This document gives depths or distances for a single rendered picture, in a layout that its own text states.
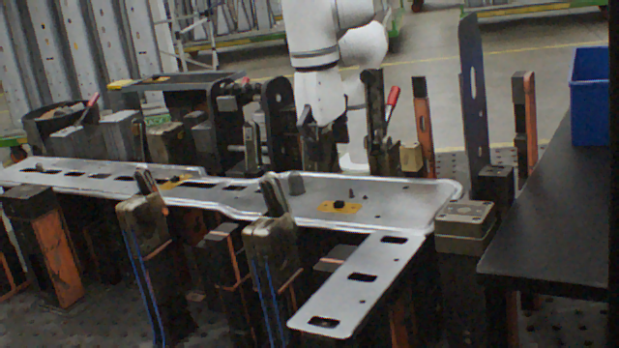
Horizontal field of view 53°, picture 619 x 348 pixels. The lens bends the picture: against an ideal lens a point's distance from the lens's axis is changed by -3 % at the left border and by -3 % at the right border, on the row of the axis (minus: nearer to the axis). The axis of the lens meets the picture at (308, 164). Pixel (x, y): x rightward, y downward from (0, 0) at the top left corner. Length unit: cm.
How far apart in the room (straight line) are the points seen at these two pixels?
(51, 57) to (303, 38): 510
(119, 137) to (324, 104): 83
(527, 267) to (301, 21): 52
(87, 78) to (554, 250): 533
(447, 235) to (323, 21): 40
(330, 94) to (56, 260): 88
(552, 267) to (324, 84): 48
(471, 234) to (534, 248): 10
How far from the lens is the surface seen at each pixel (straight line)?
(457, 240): 99
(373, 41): 182
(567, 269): 91
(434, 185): 126
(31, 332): 173
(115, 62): 583
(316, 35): 107
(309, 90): 109
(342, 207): 120
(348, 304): 92
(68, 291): 173
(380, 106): 131
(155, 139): 169
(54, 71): 611
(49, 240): 167
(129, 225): 134
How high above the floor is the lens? 150
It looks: 20 degrees down
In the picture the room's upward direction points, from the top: 10 degrees counter-clockwise
